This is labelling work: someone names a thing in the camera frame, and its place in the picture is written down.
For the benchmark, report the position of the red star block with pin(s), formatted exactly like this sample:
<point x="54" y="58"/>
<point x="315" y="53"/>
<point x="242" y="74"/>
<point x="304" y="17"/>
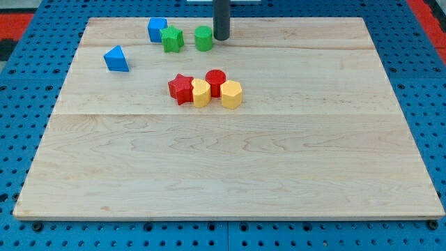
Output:
<point x="180" y="88"/>

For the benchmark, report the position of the green star block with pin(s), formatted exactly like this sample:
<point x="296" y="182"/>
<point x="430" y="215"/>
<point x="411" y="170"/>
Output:
<point x="172" y="39"/>

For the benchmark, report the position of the red cylinder block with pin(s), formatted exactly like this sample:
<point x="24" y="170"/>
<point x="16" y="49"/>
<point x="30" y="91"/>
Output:
<point x="215" y="78"/>

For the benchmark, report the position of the yellow heart block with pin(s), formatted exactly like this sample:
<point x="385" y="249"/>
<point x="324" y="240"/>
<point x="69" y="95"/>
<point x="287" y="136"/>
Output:
<point x="201" y="92"/>

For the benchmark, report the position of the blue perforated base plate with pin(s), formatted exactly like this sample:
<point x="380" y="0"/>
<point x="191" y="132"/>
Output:
<point x="409" y="42"/>

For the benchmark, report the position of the blue triangle block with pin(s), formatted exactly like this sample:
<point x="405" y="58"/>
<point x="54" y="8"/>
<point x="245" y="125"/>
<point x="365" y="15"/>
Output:
<point x="116" y="60"/>

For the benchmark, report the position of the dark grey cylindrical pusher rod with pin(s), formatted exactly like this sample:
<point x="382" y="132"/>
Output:
<point x="221" y="19"/>

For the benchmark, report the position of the light wooden board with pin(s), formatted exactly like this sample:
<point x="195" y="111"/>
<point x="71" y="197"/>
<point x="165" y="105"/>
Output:
<point x="319" y="134"/>

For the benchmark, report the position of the blue cube block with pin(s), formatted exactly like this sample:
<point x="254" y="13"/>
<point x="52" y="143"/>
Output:
<point x="155" y="25"/>

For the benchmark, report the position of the yellow hexagon block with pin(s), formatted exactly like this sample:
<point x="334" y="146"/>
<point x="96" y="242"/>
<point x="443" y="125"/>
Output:
<point x="231" y="94"/>

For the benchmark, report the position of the green cylinder block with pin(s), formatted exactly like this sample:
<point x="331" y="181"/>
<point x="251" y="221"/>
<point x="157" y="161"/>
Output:
<point x="203" y="37"/>

